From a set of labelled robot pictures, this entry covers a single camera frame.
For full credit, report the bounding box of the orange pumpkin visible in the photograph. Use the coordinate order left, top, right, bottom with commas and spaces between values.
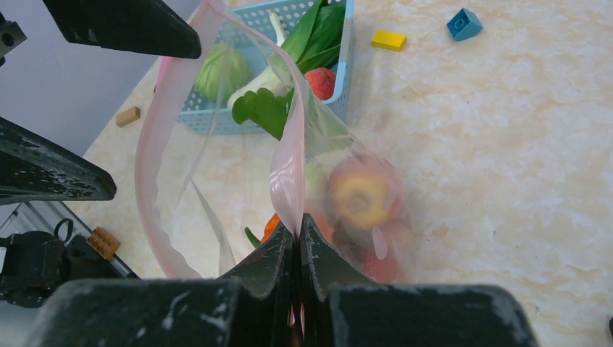
244, 210, 334, 245

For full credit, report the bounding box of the red yellow apple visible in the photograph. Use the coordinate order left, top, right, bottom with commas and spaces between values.
328, 153, 406, 231

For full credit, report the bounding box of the red peach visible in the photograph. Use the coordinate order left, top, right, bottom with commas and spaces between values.
304, 67, 336, 100

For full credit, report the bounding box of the wooden block front left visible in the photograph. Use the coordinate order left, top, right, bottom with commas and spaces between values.
115, 106, 141, 127

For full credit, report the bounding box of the green leafy vegetable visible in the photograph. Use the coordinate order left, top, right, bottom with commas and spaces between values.
226, 0, 347, 110

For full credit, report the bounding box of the perforated wooden block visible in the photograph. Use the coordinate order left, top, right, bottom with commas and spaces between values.
86, 227, 121, 260

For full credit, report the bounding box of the green apple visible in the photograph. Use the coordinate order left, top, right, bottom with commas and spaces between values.
194, 43, 252, 102

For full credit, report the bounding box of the red cherry bunch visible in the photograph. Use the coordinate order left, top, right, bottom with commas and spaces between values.
333, 219, 415, 283

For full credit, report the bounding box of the pink cylindrical bottle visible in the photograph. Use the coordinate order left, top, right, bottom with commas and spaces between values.
156, 56, 172, 85

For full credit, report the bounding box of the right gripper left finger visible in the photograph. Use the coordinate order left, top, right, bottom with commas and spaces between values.
221, 224, 294, 346

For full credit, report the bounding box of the blue square block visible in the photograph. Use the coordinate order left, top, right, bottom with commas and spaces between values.
446, 8, 483, 41

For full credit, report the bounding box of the yellow rectangular block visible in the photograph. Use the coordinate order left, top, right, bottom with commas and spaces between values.
370, 30, 407, 52

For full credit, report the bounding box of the clear pink-dotted zip bag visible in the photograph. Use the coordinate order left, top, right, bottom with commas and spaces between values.
134, 0, 418, 284

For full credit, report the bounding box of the light blue plastic basket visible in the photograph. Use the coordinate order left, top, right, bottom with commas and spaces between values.
178, 1, 353, 137

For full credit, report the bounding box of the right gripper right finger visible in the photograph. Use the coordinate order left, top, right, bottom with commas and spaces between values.
299, 213, 374, 346

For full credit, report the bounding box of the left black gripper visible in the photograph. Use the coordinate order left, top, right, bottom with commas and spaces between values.
0, 0, 202, 205

